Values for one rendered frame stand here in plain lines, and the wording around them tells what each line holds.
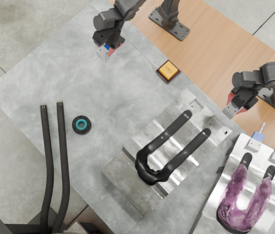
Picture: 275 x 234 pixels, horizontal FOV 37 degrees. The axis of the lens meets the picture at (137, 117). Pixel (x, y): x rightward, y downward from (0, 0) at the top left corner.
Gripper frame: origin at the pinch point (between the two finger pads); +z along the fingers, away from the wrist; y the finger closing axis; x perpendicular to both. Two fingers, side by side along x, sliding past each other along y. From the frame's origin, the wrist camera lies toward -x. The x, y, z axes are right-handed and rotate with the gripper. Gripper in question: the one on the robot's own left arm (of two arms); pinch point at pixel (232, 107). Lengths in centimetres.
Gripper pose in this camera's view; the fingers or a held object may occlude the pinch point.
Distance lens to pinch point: 169.2
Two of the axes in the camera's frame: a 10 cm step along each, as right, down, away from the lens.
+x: 6.2, -4.7, 6.3
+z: -3.5, 5.5, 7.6
